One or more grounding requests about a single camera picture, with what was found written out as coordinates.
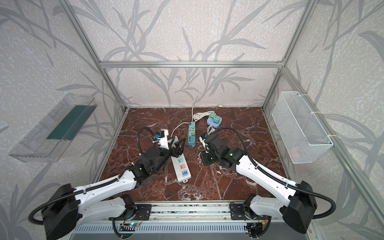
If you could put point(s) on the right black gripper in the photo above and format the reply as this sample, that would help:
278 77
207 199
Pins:
207 145

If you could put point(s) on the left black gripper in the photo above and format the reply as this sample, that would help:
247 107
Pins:
173 148

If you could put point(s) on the teal power strip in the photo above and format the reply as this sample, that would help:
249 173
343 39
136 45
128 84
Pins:
191 138

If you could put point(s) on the white long power strip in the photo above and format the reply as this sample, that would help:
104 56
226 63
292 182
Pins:
181 167

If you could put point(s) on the light blue square power socket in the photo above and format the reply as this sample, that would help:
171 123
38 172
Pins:
210 122

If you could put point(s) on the teal green usb adapter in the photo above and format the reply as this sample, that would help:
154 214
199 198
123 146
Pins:
217 119

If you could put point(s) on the light green usb adapter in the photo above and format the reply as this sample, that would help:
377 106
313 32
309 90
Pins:
213 115

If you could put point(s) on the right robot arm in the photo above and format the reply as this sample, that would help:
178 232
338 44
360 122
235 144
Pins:
295 203

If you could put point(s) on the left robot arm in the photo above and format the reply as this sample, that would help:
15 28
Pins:
70 207

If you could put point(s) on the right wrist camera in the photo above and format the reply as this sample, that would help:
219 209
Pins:
202 139

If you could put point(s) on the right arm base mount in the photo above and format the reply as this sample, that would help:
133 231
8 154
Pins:
237 212

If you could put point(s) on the aluminium front rail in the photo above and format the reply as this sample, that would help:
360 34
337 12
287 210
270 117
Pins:
205 211

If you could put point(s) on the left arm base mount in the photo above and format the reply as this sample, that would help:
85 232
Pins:
137 213

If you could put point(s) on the white wire mesh basket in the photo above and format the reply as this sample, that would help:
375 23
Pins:
303 135

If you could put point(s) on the clear plastic wall tray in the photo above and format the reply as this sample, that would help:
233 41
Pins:
50 138

